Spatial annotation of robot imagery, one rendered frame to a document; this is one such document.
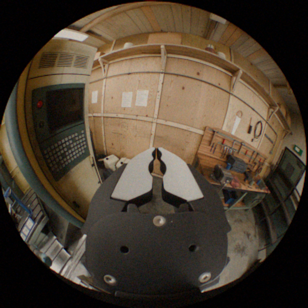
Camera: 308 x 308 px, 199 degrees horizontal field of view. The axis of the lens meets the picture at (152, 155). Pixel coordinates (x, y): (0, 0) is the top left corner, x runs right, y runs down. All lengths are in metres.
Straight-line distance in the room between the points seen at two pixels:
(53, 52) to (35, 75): 0.20
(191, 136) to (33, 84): 1.97
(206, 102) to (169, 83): 0.67
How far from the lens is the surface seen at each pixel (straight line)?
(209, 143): 1.64
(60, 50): 0.92
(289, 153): 3.80
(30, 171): 0.33
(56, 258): 1.14
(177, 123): 1.53
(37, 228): 1.10
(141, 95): 1.67
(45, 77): 0.81
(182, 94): 1.56
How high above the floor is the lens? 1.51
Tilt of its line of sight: 32 degrees down
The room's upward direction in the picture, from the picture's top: 9 degrees clockwise
